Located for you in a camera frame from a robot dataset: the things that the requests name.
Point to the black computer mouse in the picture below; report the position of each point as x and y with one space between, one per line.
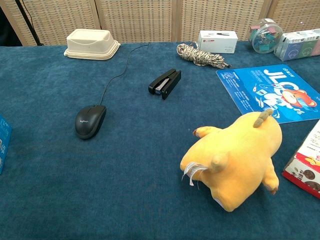
90 122

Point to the blue printed mouse pad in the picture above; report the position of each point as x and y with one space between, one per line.
240 85

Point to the black stapler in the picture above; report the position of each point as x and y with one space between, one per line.
165 82

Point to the dark blue table cloth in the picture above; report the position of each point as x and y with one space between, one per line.
125 175

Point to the yellow plush toy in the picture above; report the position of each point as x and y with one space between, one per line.
237 160

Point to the white box with red logo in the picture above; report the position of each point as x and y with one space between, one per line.
217 42

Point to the woven wooden folding screen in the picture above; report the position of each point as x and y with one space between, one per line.
137 20

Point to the cream plastic lunch box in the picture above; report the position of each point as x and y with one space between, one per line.
91 43

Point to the clear jar of binder clips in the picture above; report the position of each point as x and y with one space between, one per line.
266 37

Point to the red white snack box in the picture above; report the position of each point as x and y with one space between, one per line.
307 160

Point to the long white pastel box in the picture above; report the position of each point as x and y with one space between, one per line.
297 46

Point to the blue cookie box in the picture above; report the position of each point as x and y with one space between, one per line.
4 145

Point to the black tripod stand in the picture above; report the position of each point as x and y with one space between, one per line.
27 22

